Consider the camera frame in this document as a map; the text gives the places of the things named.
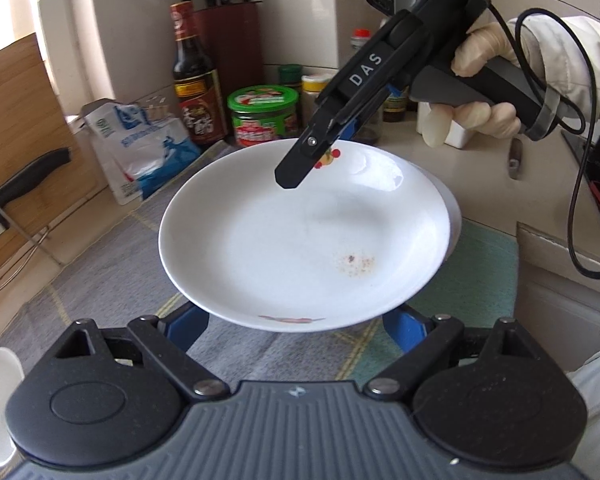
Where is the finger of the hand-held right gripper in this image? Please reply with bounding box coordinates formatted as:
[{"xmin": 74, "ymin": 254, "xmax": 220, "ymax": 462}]
[
  {"xmin": 274, "ymin": 100, "xmax": 353, "ymax": 191},
  {"xmin": 337, "ymin": 110, "xmax": 366, "ymax": 143}
]

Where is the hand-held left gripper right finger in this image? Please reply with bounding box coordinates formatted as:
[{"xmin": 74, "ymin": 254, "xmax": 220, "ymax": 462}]
[{"xmin": 364, "ymin": 306, "xmax": 538, "ymax": 401}]

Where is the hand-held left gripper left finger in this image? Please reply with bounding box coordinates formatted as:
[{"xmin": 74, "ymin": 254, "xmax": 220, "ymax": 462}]
[{"xmin": 54, "ymin": 301, "xmax": 231, "ymax": 401}]

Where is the person's right forearm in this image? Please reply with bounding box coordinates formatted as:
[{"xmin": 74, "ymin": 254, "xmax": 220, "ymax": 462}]
[{"xmin": 505, "ymin": 9, "xmax": 600, "ymax": 136}]

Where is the person's right hand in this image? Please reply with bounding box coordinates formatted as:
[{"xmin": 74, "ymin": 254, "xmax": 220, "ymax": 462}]
[{"xmin": 422, "ymin": 21, "xmax": 523, "ymax": 149}]

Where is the yellow lidded spice jar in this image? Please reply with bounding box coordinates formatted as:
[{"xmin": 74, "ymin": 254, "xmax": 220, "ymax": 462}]
[{"xmin": 301, "ymin": 73, "xmax": 332, "ymax": 133}]

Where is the green lidded sauce jar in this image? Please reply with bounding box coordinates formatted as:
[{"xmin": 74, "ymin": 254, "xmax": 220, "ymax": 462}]
[{"xmin": 227, "ymin": 84, "xmax": 301, "ymax": 149}]

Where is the glass bottle with red cap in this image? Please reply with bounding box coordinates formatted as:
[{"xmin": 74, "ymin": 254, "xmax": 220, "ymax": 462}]
[{"xmin": 349, "ymin": 28, "xmax": 385, "ymax": 145}]

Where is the small green lidded jar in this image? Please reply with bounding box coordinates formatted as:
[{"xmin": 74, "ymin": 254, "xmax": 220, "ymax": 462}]
[{"xmin": 278, "ymin": 63, "xmax": 304, "ymax": 95}]

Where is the grey green plaid cloth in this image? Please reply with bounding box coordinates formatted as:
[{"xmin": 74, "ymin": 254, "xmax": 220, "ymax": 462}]
[{"xmin": 0, "ymin": 140, "xmax": 521, "ymax": 391}]

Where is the white plastic box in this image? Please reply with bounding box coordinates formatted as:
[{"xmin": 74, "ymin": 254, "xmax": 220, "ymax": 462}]
[{"xmin": 416, "ymin": 100, "xmax": 470, "ymax": 150}]

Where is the dark vinegar bottle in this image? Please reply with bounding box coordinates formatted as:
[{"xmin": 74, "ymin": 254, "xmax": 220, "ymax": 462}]
[{"xmin": 169, "ymin": 1, "xmax": 230, "ymax": 149}]

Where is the dark red knife block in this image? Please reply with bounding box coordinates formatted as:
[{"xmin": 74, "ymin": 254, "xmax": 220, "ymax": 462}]
[{"xmin": 194, "ymin": 2, "xmax": 264, "ymax": 113}]

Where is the white blue salt bag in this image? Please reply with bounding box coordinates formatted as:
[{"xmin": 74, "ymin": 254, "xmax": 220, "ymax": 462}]
[{"xmin": 79, "ymin": 99, "xmax": 204, "ymax": 206}]

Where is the bamboo cutting board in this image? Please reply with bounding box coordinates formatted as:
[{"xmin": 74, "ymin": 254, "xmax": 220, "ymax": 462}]
[{"xmin": 0, "ymin": 32, "xmax": 109, "ymax": 281}]

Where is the brown handle with metal cap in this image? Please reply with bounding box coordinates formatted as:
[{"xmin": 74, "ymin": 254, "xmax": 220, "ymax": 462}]
[{"xmin": 507, "ymin": 137, "xmax": 524, "ymax": 181}]

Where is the metal wire rack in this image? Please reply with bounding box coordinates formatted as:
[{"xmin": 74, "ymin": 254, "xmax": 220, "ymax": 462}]
[{"xmin": 0, "ymin": 192, "xmax": 65, "ymax": 341}]

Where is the black cable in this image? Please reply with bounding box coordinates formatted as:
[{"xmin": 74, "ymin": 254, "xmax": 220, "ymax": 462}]
[{"xmin": 485, "ymin": 4, "xmax": 600, "ymax": 279}]

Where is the black handled kitchen knife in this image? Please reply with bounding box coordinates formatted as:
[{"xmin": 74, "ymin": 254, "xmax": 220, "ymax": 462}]
[{"xmin": 0, "ymin": 147, "xmax": 74, "ymax": 256}]

